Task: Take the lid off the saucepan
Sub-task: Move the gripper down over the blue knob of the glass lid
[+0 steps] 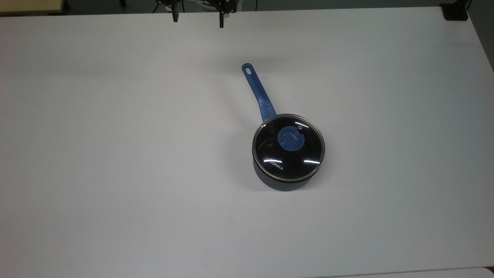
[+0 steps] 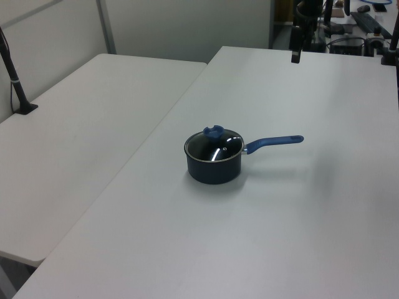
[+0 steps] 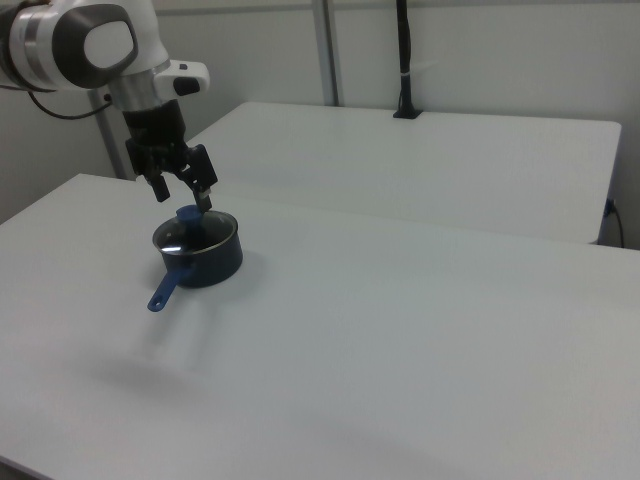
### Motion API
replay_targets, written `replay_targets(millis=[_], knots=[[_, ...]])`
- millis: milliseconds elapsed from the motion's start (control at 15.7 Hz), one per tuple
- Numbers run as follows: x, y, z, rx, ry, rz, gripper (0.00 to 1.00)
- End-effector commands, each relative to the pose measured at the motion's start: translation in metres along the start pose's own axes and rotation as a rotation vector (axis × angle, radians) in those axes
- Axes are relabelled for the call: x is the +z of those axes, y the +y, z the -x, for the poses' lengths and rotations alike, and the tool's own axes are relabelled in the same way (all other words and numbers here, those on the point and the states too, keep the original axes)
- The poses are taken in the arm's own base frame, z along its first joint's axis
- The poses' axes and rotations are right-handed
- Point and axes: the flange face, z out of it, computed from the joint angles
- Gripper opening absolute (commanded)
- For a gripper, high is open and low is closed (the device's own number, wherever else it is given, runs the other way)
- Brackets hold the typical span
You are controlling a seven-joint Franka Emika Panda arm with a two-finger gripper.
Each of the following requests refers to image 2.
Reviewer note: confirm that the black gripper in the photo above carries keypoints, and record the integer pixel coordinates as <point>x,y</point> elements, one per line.
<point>308,14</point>

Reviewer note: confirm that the glass lid with blue knob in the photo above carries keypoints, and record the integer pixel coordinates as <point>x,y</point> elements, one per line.
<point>215,149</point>

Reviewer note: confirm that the black electronics box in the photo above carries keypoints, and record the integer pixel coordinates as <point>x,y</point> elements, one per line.
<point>346,46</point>

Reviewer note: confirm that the black computer mouse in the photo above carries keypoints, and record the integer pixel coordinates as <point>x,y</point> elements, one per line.
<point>363,8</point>

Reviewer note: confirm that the black keyboard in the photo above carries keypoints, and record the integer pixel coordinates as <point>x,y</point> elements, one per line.
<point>369,21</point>

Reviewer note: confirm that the white side table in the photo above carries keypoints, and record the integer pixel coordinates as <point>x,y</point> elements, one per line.
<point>78,140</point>

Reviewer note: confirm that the grey partition post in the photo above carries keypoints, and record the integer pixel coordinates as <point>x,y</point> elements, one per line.
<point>106,28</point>

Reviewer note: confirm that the black camera pole with base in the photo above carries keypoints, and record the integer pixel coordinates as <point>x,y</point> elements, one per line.
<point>14,74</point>

